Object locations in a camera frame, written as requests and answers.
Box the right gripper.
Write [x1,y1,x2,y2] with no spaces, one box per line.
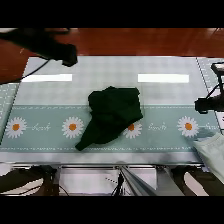
[194,97,212,115]

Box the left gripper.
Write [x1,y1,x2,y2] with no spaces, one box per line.
[61,43,79,68]

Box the dark green T-shirt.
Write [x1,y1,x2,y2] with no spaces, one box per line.
[74,85,145,152]

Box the pale green garment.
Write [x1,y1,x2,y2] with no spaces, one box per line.
[192,132,224,185]

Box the black cable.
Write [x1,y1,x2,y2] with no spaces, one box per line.
[0,58,52,86]
[105,171,126,197]

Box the silver frame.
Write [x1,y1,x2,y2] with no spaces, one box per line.
[0,161,224,197]

